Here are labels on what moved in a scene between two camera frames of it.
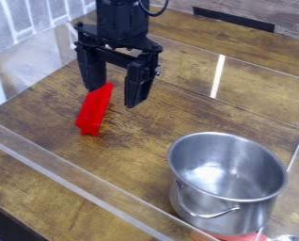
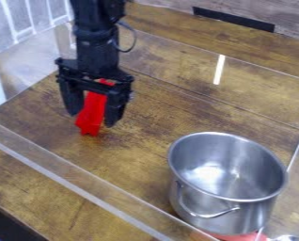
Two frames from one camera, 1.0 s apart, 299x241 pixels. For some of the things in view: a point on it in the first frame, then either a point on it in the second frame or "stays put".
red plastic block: [95, 108] stays put
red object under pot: [247, 236] stays put
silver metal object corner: [286, 237] stays put
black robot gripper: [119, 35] to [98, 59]
